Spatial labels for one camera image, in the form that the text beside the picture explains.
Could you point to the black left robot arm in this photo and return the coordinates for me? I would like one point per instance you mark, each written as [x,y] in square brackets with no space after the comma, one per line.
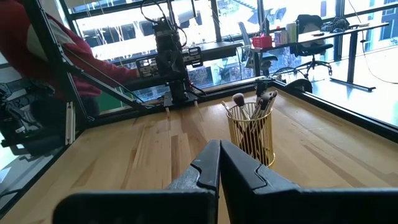
[178,93]

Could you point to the silver metal bracket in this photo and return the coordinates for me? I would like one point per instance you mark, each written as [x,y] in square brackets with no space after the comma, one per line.
[70,123]

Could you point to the black office chair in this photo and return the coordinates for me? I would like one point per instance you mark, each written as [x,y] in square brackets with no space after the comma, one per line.
[311,46]

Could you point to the long black office desk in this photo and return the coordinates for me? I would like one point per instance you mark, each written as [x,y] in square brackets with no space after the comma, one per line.
[351,53]

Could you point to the person's forearm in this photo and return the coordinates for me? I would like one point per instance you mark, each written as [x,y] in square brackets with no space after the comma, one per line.
[105,70]

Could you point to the red box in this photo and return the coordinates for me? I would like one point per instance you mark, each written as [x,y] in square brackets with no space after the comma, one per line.
[262,42]

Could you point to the black bag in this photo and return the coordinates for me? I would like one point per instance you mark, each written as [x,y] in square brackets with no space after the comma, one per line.
[335,24]

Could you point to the person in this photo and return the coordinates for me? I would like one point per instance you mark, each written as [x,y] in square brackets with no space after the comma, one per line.
[18,37]

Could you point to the white and green containers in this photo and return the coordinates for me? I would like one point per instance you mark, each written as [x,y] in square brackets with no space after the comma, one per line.
[287,32]

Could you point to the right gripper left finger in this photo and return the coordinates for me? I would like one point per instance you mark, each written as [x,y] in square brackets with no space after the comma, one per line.
[140,208]

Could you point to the grey office chair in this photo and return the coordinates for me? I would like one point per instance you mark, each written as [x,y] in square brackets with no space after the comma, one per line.
[248,40]

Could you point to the black computer case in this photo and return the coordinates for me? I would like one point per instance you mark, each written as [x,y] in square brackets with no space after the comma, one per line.
[37,118]

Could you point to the person's hand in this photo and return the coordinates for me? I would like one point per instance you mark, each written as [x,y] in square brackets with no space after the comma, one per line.
[137,73]

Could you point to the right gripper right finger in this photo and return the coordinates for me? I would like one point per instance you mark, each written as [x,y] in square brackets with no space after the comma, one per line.
[295,208]

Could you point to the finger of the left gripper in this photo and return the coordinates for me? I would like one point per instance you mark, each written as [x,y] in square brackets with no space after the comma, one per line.
[165,66]
[178,65]

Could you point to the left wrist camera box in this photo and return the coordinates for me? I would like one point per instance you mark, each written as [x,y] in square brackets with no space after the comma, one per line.
[164,32]

